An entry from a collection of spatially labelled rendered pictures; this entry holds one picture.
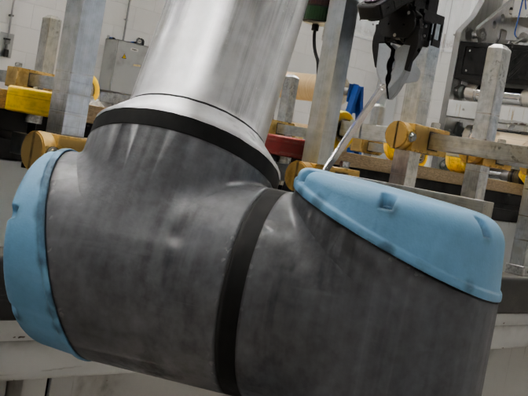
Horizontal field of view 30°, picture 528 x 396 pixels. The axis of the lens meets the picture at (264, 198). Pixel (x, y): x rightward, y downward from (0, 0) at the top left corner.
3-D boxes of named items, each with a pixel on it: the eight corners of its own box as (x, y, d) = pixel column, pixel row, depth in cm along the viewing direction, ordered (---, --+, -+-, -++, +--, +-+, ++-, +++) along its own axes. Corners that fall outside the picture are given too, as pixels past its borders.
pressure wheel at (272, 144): (308, 204, 173) (320, 140, 173) (277, 200, 167) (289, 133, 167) (275, 196, 179) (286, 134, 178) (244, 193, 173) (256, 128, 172)
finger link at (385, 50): (405, 103, 164) (415, 49, 164) (384, 98, 160) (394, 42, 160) (390, 101, 167) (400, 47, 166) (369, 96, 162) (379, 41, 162)
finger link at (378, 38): (397, 71, 161) (406, 18, 161) (390, 68, 160) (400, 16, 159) (374, 68, 164) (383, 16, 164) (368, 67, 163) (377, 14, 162)
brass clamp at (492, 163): (513, 171, 203) (518, 147, 203) (479, 164, 193) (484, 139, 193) (487, 167, 208) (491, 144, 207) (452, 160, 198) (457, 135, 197)
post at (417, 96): (398, 275, 182) (445, 16, 179) (387, 275, 179) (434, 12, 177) (383, 271, 184) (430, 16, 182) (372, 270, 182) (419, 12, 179)
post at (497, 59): (468, 281, 200) (512, 46, 198) (459, 280, 198) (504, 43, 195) (454, 277, 203) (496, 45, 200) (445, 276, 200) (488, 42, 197)
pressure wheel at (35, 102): (56, 171, 143) (70, 93, 142) (49, 174, 135) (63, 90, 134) (1, 162, 142) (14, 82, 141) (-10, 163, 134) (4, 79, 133)
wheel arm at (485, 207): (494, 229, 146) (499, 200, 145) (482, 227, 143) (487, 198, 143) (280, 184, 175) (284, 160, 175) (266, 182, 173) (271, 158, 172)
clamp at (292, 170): (355, 199, 168) (361, 170, 167) (304, 193, 158) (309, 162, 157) (330, 195, 171) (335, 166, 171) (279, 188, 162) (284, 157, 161)
